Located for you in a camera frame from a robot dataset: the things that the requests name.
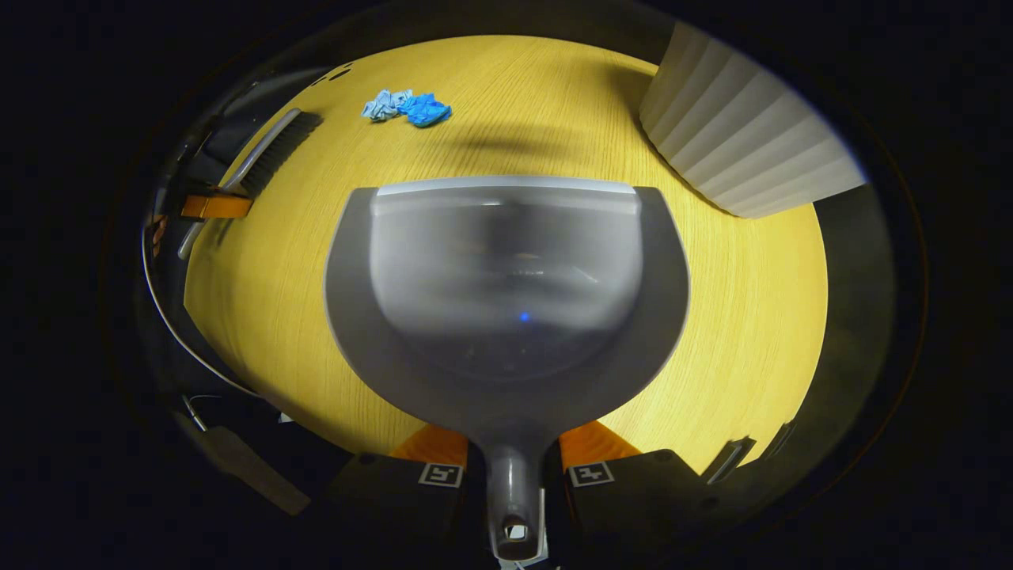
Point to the light blue paper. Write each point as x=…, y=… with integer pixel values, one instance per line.
x=384, y=104

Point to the grey dustpan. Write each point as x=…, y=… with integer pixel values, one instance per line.
x=506, y=261

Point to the small grey broom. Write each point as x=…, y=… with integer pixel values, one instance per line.
x=273, y=150

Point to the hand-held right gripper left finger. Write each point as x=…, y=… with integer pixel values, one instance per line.
x=388, y=499

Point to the white ribbed garbage bin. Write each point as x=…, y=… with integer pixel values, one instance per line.
x=744, y=134

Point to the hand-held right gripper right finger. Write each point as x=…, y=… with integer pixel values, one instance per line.
x=633, y=499

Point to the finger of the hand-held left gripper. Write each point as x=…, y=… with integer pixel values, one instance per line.
x=218, y=207

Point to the grey metal bracket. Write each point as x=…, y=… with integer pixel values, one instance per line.
x=730, y=459

